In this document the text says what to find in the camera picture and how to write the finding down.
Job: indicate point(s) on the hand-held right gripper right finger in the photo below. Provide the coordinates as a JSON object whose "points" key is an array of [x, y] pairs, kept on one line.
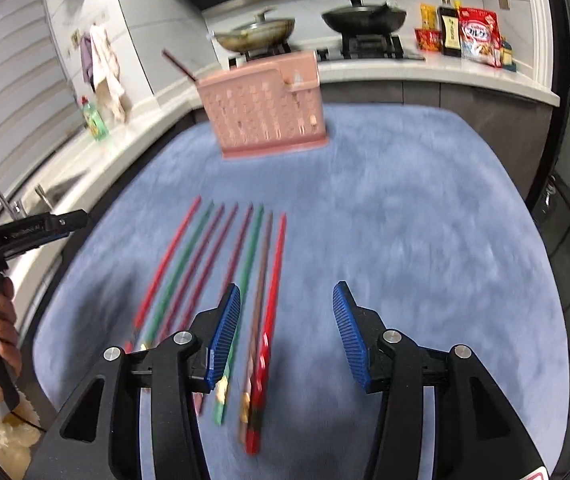
{"points": [[350, 335]]}

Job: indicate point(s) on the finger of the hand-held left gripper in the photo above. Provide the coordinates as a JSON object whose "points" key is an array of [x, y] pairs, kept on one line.
{"points": [[40, 227]]}

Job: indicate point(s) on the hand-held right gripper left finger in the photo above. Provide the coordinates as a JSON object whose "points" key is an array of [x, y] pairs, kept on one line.
{"points": [[225, 335]]}

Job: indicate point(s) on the brown chopstick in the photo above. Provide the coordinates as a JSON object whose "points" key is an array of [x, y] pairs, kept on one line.
{"points": [[261, 285]]}

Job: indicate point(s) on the red chopstick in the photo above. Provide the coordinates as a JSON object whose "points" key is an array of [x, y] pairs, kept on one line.
{"points": [[275, 285]]}

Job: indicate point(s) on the green chopstick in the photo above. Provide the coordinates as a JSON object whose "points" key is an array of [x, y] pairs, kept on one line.
{"points": [[177, 275], [251, 260]]}

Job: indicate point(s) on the chopsticks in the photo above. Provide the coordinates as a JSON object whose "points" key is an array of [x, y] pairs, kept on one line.
{"points": [[164, 272]]}

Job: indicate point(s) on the dark maroon chopstick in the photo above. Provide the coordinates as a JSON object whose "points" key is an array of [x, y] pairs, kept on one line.
{"points": [[180, 66]]}

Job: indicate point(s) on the pink perforated utensil holder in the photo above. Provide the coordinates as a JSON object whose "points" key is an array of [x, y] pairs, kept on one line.
{"points": [[260, 115]]}

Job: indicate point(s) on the steel sink faucet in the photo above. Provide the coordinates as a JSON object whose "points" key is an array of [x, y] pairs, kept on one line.
{"points": [[5, 197]]}

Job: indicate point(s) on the white window blinds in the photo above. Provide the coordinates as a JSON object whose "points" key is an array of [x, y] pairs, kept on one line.
{"points": [[15, 85]]}

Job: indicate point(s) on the green dish soap bottle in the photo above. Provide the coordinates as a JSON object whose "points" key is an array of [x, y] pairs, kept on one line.
{"points": [[96, 122]]}

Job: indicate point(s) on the blue plush mat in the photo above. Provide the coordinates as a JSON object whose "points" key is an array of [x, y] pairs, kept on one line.
{"points": [[415, 235]]}

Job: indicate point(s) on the purple hanging cloth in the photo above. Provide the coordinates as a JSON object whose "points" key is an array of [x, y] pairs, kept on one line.
{"points": [[86, 60]]}

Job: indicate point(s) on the cream hanging towel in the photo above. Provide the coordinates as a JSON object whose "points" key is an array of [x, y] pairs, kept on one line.
{"points": [[107, 75]]}

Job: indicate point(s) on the black gas stove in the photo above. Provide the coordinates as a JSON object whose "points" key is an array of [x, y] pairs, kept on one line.
{"points": [[335, 54]]}

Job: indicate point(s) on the beige wok with glass lid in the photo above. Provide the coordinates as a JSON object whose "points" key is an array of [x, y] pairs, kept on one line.
{"points": [[255, 32]]}

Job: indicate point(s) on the red snack packet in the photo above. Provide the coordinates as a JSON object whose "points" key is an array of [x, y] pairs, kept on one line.
{"points": [[429, 40]]}

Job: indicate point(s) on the black wok with lid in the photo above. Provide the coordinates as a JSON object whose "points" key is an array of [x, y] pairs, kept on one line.
{"points": [[365, 20]]}

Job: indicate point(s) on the dark soy sauce bottle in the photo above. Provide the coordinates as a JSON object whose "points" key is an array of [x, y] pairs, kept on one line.
{"points": [[450, 35]]}

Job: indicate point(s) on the small blue yellow box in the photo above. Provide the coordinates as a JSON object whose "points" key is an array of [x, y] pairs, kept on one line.
{"points": [[507, 57]]}

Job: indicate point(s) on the red cereal bag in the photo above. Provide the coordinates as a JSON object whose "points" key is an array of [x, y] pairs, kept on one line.
{"points": [[480, 35]]}

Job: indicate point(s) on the yellow snack packet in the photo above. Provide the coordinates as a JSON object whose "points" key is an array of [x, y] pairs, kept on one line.
{"points": [[427, 16]]}

